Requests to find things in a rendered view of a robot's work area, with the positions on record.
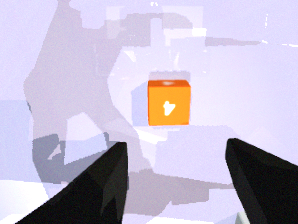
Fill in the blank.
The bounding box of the orange block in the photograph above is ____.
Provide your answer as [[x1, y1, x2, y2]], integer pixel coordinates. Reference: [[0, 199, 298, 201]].
[[146, 79, 190, 125]]

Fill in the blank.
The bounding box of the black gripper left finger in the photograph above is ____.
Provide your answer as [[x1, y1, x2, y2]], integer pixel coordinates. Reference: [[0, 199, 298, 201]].
[[15, 141, 129, 224]]

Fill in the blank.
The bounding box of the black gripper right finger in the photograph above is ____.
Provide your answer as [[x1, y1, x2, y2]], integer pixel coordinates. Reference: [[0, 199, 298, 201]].
[[225, 139, 298, 224]]

